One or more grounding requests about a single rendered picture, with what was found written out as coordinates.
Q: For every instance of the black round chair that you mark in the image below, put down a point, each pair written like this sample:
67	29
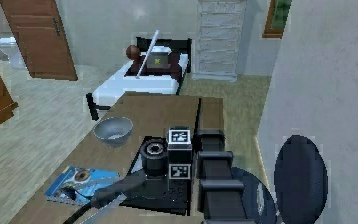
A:
300	180

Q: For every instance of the grey box with yellow mark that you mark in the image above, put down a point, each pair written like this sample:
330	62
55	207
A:
157	60

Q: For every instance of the brown basketball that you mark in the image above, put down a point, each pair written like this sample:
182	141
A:
133	52

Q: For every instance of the brown wooden room door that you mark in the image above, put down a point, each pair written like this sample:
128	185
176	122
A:
40	36

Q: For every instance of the brown framed window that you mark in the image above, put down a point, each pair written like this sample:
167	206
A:
276	18

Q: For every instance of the white bed with black frame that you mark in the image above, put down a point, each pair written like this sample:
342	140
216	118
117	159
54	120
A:
137	83

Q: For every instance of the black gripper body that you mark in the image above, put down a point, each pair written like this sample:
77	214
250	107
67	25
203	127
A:
153	156

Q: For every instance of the brown wooden dining table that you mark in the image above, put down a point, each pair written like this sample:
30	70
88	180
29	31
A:
153	113

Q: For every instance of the white baseball bat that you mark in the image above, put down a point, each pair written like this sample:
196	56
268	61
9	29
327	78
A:
148	53

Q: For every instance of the grey metal bowl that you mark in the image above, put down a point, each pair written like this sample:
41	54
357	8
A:
113	131

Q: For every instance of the blue picture book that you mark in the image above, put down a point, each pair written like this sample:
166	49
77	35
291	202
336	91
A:
78	183

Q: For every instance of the white toilet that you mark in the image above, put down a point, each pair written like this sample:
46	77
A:
8	50

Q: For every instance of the dark red blanket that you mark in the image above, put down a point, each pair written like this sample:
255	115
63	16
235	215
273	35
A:
172	65

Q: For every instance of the grey chest of drawers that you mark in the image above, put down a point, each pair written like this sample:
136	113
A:
220	40

